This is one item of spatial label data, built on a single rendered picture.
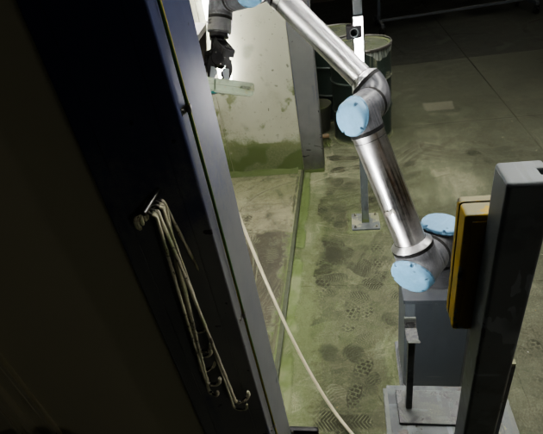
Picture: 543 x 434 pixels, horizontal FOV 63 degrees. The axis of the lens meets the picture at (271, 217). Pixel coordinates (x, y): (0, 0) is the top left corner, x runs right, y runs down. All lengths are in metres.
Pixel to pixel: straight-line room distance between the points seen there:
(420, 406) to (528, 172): 0.87
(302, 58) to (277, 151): 0.83
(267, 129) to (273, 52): 0.65
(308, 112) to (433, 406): 2.81
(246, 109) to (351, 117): 2.41
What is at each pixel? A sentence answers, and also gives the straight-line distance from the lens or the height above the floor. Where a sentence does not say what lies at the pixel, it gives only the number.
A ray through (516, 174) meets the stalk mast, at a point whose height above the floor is 1.64.
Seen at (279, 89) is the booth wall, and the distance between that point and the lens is 3.71.
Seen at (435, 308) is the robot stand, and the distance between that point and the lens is 1.92.
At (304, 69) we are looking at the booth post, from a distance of 3.64.
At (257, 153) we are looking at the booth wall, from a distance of 3.97.
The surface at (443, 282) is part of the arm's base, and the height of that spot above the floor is 0.67.
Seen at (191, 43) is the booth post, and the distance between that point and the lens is 0.79.
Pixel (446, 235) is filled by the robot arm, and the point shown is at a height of 0.90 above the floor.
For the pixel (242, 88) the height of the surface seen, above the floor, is 1.46.
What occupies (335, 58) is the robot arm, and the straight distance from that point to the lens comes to 1.63.
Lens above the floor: 1.97
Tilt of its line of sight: 34 degrees down
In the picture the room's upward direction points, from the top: 10 degrees counter-clockwise
